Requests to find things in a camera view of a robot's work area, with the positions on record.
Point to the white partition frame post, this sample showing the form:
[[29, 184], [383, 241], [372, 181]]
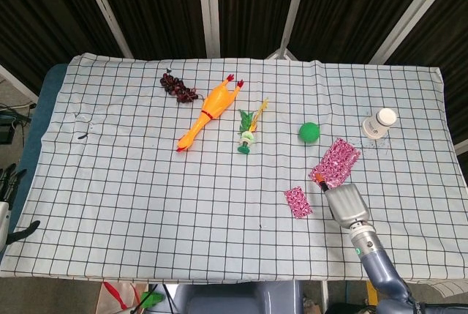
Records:
[[209, 10], [18, 83], [106, 14], [411, 14], [294, 10]]

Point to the dark red grape bunch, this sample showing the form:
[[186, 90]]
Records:
[[172, 83]]

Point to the red white bag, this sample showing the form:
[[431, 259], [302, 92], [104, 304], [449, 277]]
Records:
[[117, 299]]

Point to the green plastic object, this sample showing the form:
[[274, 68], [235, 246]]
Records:
[[151, 299]]

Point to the green base feather shuttlecock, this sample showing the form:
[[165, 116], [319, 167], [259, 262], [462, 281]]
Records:
[[245, 142]]

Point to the orange rubber chicken toy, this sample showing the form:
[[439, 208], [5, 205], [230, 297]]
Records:
[[215, 103]]

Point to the small pink patterned sponge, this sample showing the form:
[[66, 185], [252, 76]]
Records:
[[298, 202]]

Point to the green ball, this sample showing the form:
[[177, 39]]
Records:
[[309, 132]]

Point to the white paper cup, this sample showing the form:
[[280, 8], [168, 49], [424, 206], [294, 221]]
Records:
[[378, 125]]

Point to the grey blue robot torso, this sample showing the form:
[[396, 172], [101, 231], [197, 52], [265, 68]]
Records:
[[237, 299]]

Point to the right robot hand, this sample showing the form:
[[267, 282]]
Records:
[[347, 204]]

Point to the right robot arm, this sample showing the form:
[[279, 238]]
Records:
[[380, 266]]

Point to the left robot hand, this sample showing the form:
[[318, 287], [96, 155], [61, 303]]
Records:
[[4, 219]]

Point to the white table leg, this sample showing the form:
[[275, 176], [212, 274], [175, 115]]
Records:
[[324, 295]]

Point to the white black grid tablecloth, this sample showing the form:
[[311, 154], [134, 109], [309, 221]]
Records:
[[183, 219]]

